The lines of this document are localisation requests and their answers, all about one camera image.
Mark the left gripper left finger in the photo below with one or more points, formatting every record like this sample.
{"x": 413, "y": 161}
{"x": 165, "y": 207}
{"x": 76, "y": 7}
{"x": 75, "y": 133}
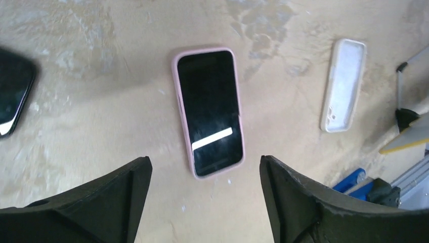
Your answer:
{"x": 107, "y": 209}

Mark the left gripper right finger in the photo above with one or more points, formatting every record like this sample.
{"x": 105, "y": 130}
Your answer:
{"x": 301, "y": 209}

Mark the white phone case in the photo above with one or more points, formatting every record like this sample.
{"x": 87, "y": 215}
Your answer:
{"x": 344, "y": 80}

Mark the blue black stapler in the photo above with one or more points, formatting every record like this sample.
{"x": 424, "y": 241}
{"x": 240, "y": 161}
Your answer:
{"x": 376, "y": 191}

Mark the yellow-framed whiteboard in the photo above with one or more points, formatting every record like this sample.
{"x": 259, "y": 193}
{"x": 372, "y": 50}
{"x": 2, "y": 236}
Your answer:
{"x": 415, "y": 134}

